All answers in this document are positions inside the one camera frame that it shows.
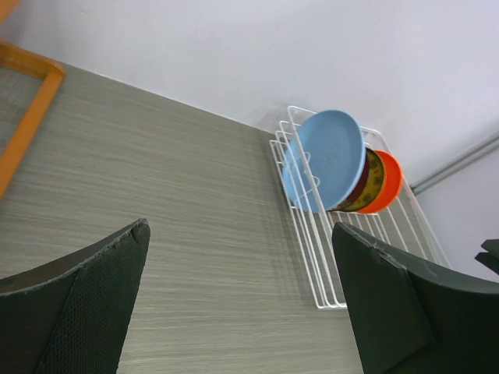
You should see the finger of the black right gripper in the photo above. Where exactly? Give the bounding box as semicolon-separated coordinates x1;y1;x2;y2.
475;238;499;272

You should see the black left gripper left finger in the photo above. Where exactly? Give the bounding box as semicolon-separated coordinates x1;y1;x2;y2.
1;219;150;373

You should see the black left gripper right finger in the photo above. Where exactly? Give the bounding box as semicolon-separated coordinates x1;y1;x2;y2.
331;223;498;373

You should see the light blue plate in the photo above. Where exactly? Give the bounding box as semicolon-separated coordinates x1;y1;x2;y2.
282;110;366;213

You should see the red floral plate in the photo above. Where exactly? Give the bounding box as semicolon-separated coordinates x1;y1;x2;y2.
332;152;370;210

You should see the orange wooden rack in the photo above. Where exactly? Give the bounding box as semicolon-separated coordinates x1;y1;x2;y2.
0;0;66;202

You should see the orange plate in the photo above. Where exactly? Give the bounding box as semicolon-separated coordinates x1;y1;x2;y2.
359;150;404;214

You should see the yellow patterned plate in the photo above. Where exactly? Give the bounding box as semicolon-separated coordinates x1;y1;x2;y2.
342;148;386;212

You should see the white wire dish rack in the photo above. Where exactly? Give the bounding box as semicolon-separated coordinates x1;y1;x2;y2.
270;105;451;310

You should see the grey wall conduit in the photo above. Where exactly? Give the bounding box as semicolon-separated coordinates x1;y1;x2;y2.
410;132;499;196

